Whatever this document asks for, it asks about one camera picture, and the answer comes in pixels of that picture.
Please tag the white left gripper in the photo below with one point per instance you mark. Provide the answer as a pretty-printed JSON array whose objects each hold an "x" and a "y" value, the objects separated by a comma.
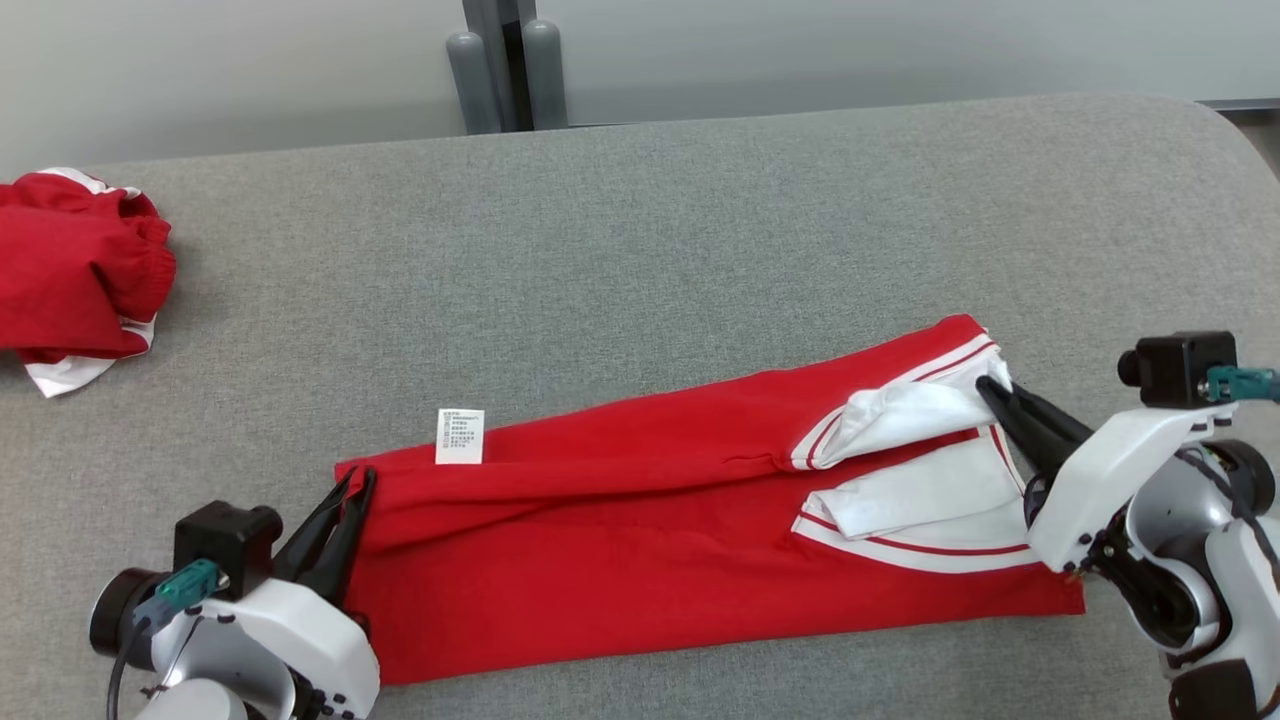
[{"x": 330, "y": 650}]

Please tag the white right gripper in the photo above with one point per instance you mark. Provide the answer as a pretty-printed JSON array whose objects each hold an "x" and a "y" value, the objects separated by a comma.
[{"x": 1100, "y": 490}]

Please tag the red white-sleeved T-shirt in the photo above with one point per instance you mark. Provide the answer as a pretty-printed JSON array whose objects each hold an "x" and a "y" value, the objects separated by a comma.
[{"x": 600, "y": 560}]

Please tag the red elastic-waist shorts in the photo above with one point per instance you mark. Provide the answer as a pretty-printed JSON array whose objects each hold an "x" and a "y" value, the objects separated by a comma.
[{"x": 70, "y": 270}]

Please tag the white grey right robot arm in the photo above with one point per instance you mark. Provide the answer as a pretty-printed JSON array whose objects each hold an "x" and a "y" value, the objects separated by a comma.
[{"x": 1250, "y": 575}]

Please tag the grey foam cylinder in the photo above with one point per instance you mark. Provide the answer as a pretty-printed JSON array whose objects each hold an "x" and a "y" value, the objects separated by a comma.
[
  {"x": 472, "y": 85},
  {"x": 545, "y": 75}
]

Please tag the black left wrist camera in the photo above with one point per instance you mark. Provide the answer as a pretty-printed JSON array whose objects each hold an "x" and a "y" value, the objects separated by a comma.
[{"x": 225, "y": 545}]

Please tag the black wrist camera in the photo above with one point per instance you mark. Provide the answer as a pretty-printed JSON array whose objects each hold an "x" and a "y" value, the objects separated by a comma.
[
  {"x": 1180, "y": 368},
  {"x": 225, "y": 545}
]

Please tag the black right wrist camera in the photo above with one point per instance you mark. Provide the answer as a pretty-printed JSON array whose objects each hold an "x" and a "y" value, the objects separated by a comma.
[{"x": 1180, "y": 368}]

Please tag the grey partition base rail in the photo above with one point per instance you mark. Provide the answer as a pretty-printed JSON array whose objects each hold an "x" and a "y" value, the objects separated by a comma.
[{"x": 1240, "y": 104}]

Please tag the grey metal partition post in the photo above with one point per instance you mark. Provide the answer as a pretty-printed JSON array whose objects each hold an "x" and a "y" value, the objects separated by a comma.
[{"x": 498, "y": 60}]

